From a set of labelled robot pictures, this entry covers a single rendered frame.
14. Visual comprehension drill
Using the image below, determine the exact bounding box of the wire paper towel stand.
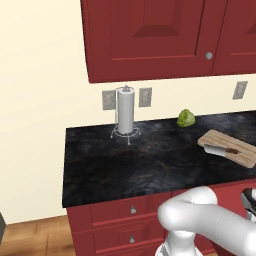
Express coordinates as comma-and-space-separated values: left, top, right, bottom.
110, 84, 142, 146

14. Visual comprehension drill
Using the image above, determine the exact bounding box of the white paper towel roll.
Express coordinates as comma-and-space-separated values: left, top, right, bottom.
116, 87, 136, 134

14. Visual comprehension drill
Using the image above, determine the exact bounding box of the red wall cupboard door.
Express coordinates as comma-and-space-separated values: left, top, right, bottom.
211, 0, 256, 77
80, 0, 230, 84

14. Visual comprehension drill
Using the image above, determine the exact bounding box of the grey wall socket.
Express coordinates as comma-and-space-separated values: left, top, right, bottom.
232, 80, 249, 101
138, 87, 153, 108
101, 89, 117, 111

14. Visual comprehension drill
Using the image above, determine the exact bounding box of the wooden cutting board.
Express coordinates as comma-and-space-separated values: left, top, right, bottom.
196, 128, 256, 169

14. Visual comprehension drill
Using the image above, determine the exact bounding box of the green cabbage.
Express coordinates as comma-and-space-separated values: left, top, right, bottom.
176, 108, 197, 128

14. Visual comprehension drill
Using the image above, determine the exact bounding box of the cleaver with brown handle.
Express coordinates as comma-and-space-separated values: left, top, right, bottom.
203, 143, 241, 157

